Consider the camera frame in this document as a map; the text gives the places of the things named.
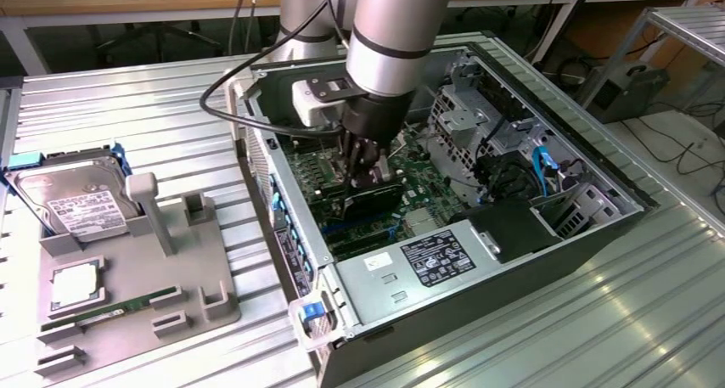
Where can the grey power supply unit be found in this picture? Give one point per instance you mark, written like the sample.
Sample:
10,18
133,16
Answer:
396,286

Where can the open grey PC case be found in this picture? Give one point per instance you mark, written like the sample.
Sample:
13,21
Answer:
452,313

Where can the metal disk bay cage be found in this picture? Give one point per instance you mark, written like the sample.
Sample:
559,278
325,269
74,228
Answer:
459,120

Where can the green motherboard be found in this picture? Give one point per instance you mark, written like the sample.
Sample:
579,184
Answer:
430,184

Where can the black graphics card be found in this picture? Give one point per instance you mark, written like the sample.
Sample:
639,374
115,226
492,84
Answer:
374,202

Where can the blue case latch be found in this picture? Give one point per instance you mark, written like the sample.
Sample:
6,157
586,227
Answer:
312,311

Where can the metal slat side table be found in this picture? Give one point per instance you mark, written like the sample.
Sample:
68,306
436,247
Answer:
687,27

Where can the metal socket cover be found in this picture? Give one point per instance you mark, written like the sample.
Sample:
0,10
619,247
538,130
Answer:
407,136

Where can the silver CPU chip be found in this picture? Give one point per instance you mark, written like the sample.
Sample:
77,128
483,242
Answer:
74,287

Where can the green RAM stick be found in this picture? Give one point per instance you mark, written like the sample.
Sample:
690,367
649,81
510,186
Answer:
131,306

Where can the black box on floor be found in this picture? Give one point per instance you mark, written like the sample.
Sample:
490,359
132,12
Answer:
619,93

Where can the black expansion slot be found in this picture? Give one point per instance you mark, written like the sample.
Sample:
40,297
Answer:
362,241

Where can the silver chipset heatsink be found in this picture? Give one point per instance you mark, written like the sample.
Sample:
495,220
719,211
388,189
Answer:
424,222

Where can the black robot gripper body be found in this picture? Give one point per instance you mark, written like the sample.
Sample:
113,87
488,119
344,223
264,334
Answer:
376,118

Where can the grey parts rack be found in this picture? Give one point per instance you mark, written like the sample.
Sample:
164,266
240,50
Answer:
129,277

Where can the blue expansion slot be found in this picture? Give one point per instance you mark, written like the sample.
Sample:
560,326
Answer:
333,228

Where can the blue disk carrier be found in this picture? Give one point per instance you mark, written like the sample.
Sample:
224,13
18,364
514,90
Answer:
22,164

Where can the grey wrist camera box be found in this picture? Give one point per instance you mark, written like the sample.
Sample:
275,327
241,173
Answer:
308,105

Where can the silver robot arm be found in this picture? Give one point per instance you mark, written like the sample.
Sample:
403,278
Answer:
390,35

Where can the black plastic air shroud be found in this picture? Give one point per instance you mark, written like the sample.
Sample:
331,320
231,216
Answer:
510,228

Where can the silver hard disk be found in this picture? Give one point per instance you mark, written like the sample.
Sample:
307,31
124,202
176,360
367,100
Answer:
73,197

